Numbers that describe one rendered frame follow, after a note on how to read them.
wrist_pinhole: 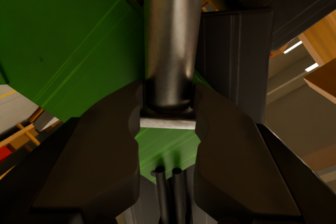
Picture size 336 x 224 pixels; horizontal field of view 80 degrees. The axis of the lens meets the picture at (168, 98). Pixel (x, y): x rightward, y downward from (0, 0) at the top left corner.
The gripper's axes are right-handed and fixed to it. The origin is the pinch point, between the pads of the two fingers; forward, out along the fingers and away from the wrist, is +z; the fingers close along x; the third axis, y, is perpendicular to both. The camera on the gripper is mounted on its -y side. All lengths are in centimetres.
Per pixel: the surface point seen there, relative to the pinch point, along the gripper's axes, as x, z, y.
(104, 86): -4.9, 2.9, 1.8
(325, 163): 183, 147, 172
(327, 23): 59, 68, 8
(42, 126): -20.6, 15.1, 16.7
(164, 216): 0.2, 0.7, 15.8
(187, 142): 2.0, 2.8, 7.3
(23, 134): -339, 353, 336
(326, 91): 41, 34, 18
